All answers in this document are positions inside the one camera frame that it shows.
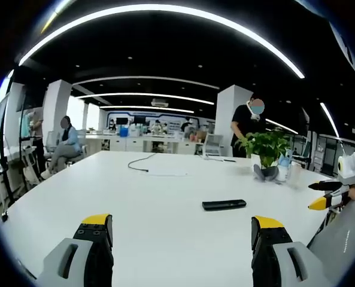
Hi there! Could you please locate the long curved ceiling light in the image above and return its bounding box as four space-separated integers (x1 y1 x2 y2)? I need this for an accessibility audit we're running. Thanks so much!
17 3 306 80

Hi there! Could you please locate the green potted plant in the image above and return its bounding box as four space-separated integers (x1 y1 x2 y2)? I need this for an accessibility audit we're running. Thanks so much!
235 127 292 169

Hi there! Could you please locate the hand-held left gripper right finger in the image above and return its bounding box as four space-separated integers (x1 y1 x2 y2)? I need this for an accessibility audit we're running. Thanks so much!
250 215 333 287

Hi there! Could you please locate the clear plastic cup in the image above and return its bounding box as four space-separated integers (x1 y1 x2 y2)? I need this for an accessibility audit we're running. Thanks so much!
287 163 304 190

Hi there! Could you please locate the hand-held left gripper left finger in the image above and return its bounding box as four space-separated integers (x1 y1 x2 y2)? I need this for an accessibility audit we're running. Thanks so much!
36 213 115 287

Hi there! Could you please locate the clear plastic bottle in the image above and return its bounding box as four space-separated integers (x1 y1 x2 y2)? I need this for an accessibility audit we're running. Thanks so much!
277 154 293 182

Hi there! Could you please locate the dark grey cloth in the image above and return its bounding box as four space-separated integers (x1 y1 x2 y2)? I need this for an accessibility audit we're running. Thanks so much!
253 163 280 183

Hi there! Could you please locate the white mesh office chair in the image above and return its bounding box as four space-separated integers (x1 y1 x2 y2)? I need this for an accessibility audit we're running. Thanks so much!
201 133 225 158

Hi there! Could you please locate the black remote control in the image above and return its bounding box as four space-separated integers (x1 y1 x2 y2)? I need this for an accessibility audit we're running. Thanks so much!
202 199 247 212

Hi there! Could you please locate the black tripod stand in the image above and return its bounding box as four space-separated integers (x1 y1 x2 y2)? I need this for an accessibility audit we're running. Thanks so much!
0 71 17 222

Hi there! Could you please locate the black cable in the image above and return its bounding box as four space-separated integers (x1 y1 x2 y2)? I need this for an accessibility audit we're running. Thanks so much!
128 152 157 173

